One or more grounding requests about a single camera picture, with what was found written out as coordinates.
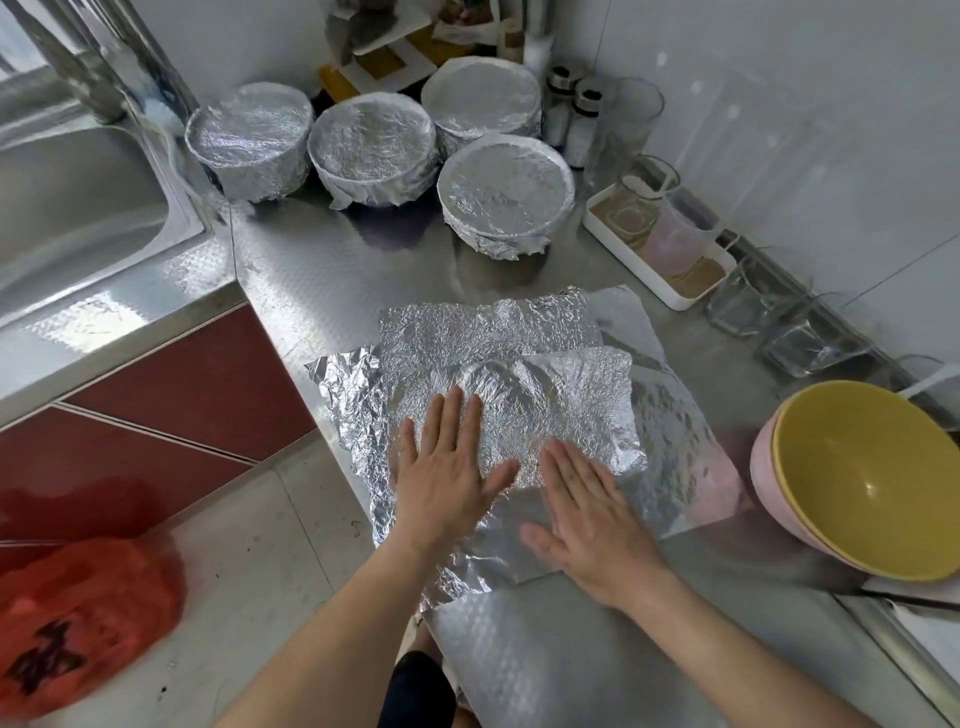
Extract person's left hand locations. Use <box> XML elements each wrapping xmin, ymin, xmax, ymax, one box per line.
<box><xmin>390</xmin><ymin>385</ymin><xmax>524</xmax><ymax>560</ymax></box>

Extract person's right hand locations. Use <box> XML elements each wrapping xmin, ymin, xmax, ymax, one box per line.
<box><xmin>517</xmin><ymin>436</ymin><xmax>671</xmax><ymax>612</ymax></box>

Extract stack of aluminium foil sheets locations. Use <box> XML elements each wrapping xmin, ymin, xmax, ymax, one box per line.
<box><xmin>375</xmin><ymin>285</ymin><xmax>747</xmax><ymax>545</ymax></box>

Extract pink bowl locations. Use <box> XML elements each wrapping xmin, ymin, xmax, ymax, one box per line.
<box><xmin>750</xmin><ymin>415</ymin><xmax>834</xmax><ymax>560</ymax></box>

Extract yellow bowl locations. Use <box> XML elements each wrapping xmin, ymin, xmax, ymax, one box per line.
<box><xmin>772</xmin><ymin>379</ymin><xmax>960</xmax><ymax>585</ymax></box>

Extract foil-wrapped bowl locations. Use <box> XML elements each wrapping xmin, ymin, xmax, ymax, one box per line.
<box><xmin>420</xmin><ymin>55</ymin><xmax>545</xmax><ymax>161</ymax></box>

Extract person's right forearm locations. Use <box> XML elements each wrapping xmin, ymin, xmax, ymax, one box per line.
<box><xmin>622</xmin><ymin>570</ymin><xmax>879</xmax><ymax>728</ymax></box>

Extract person's left forearm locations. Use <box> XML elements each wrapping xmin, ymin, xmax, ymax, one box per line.
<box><xmin>214</xmin><ymin>540</ymin><xmax>459</xmax><ymax>728</ymax></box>

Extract person's dark trousers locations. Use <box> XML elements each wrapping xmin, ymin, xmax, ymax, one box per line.
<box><xmin>378</xmin><ymin>649</ymin><xmax>479</xmax><ymax>728</ymax></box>

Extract red kitchen cabinet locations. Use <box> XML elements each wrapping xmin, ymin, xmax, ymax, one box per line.
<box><xmin>0</xmin><ymin>304</ymin><xmax>318</xmax><ymax>575</ymax></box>

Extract white rectangular tray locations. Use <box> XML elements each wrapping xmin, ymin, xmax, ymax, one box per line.
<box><xmin>582</xmin><ymin>183</ymin><xmax>738</xmax><ymax>314</ymax></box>

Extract pink translucent cup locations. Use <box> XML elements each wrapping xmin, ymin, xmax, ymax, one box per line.
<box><xmin>637</xmin><ymin>202</ymin><xmax>720</xmax><ymax>281</ymax></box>

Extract white spoon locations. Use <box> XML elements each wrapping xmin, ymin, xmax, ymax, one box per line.
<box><xmin>897</xmin><ymin>360</ymin><xmax>960</xmax><ymax>401</ymax></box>

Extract red plastic bag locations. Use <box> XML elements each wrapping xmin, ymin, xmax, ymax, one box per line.
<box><xmin>0</xmin><ymin>535</ymin><xmax>189</xmax><ymax>725</ymax></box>

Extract white corner shelf rack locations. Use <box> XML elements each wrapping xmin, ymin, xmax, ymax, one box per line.
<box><xmin>322</xmin><ymin>0</ymin><xmax>512</xmax><ymax>95</ymax></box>

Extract stainless steel sink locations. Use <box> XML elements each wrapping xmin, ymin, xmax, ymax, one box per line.
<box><xmin>0</xmin><ymin>105</ymin><xmax>242</xmax><ymax>432</ymax></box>

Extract colourful snack packet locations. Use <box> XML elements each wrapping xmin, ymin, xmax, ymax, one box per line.
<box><xmin>435</xmin><ymin>0</ymin><xmax>506</xmax><ymax>47</ymax></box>

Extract white dish brush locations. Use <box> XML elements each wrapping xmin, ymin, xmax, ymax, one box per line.
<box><xmin>135</xmin><ymin>82</ymin><xmax>189</xmax><ymax>140</ymax></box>

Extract steel faucet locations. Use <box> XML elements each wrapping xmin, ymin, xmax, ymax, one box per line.
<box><xmin>0</xmin><ymin>0</ymin><xmax>132</xmax><ymax>128</ymax></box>

